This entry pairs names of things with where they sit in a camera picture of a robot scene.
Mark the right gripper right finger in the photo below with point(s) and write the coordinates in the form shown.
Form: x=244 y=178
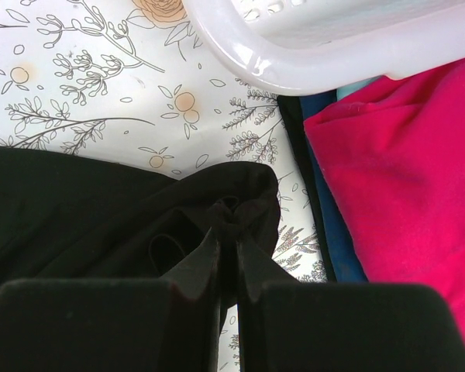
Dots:
x=287 y=325

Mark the black t shirt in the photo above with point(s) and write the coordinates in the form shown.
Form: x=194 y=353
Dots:
x=65 y=217

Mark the magenta folded t shirt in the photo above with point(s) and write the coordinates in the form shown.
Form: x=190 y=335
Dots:
x=393 y=156

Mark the teal folded t shirt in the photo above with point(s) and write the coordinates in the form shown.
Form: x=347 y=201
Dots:
x=349 y=89

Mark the white perforated plastic basket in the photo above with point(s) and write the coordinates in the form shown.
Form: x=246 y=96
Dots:
x=308 y=47

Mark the dark blue folded t shirt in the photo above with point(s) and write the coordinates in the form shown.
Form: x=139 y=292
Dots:
x=338 y=255

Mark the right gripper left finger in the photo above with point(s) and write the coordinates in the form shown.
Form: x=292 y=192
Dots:
x=166 y=324

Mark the floral patterned table mat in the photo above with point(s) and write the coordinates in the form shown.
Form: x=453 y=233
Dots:
x=130 y=83

